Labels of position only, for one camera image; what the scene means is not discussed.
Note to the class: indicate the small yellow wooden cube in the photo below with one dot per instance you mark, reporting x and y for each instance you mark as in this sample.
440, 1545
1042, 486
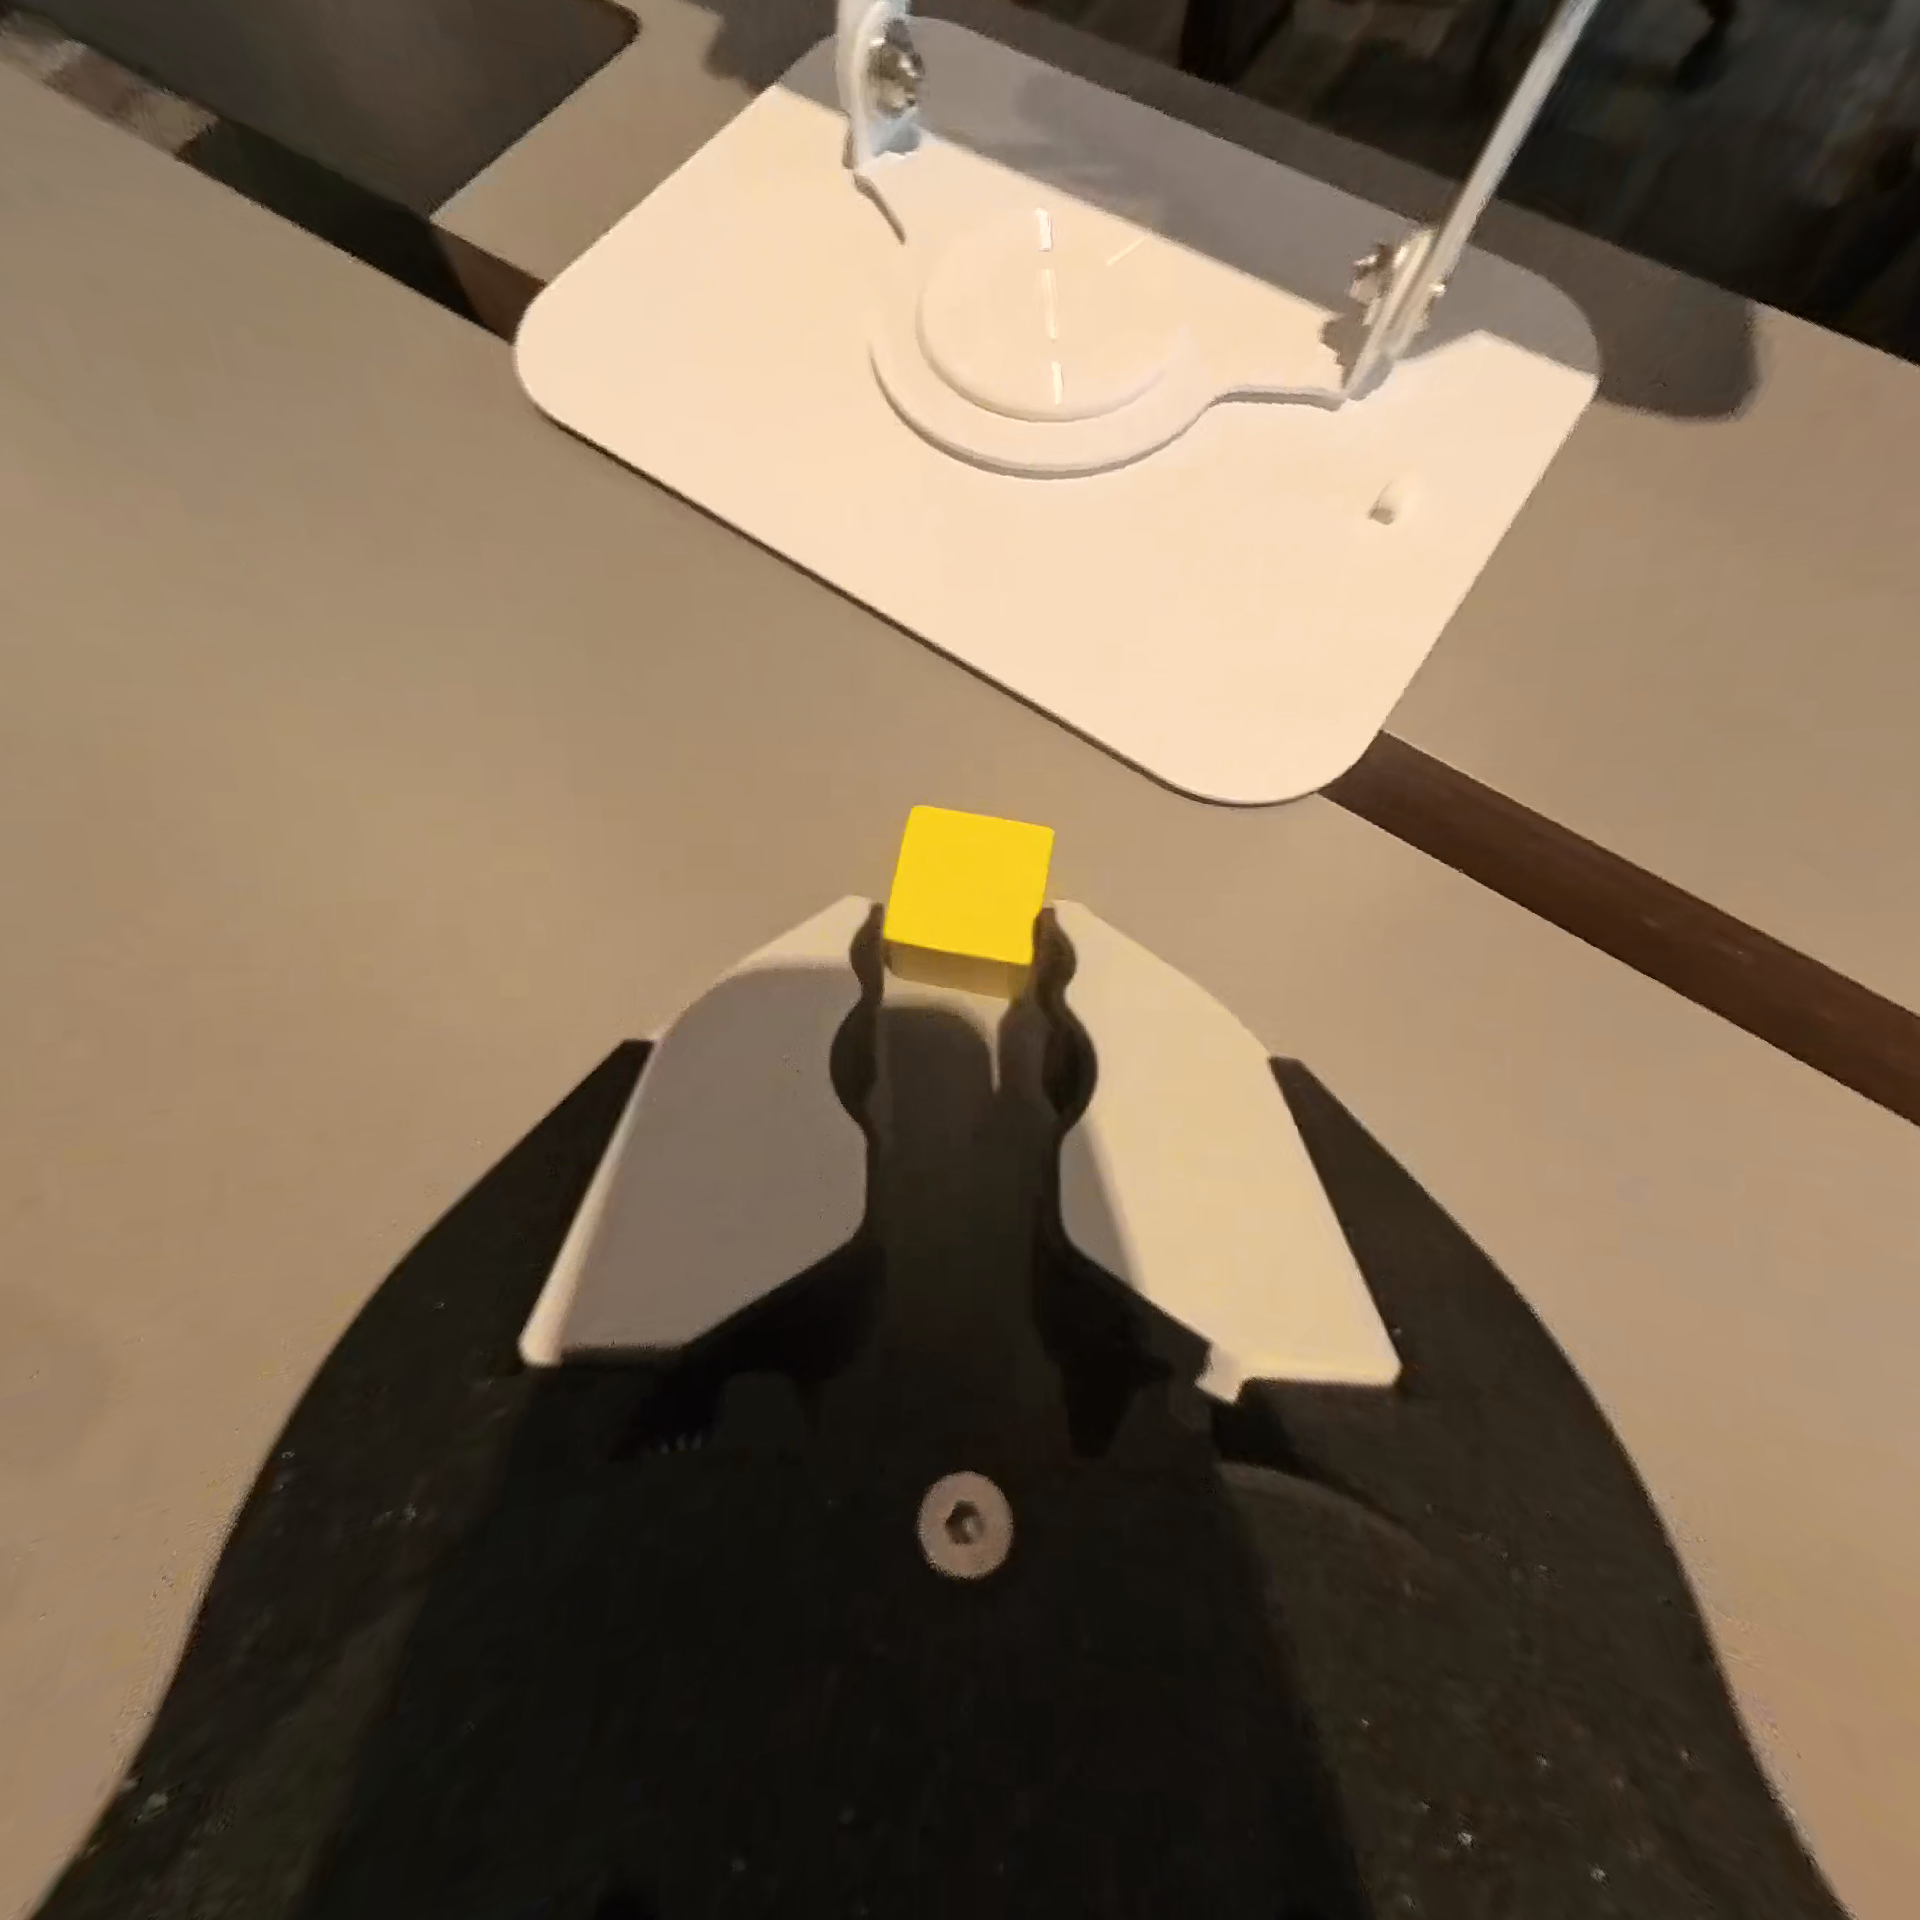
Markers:
969, 893

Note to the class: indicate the black desk mat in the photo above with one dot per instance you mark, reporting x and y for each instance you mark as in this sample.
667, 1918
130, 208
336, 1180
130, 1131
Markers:
374, 75

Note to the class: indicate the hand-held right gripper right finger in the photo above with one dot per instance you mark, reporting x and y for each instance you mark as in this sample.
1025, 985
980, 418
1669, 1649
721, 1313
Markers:
1230, 1200

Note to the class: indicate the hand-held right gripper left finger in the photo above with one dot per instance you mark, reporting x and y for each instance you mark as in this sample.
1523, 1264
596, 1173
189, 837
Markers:
705, 1170

